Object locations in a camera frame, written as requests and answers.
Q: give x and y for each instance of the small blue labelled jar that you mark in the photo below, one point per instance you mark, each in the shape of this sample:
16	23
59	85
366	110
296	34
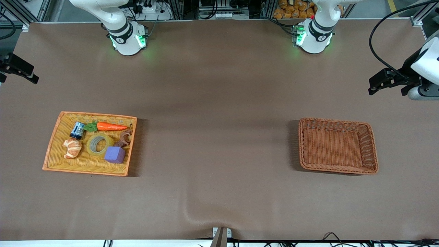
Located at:
77	130

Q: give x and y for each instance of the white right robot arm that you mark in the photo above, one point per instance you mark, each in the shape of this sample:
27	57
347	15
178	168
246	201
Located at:
127	42

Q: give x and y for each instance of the white power strip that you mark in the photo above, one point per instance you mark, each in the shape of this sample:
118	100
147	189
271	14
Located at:
154	12

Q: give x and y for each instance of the aluminium frame profile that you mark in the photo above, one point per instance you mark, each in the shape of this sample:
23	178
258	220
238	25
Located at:
416	21
20	12

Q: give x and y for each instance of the orange wicker basket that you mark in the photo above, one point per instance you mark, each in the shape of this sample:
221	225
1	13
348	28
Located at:
58	164

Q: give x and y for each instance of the yellow packing tape roll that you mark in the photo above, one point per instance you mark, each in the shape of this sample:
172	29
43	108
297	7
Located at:
90	145

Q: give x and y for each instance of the toy croissant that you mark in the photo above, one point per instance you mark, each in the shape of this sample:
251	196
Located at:
72	149

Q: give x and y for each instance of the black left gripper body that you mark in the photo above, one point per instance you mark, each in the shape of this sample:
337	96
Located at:
407	69

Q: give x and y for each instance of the brown toy lion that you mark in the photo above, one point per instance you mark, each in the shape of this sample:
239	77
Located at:
120	144

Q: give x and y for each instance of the brown wicker basket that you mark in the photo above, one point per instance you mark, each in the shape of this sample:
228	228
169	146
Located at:
336	147

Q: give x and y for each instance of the orange toy carrot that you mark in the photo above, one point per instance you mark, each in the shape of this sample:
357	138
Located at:
109	126

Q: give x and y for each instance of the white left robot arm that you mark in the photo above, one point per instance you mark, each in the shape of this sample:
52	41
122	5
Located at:
313	41

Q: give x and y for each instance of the pile of orange toys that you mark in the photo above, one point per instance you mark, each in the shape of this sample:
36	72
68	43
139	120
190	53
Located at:
291	10

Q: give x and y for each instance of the purple foam cube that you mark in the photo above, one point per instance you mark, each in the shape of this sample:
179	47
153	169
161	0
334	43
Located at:
115	155

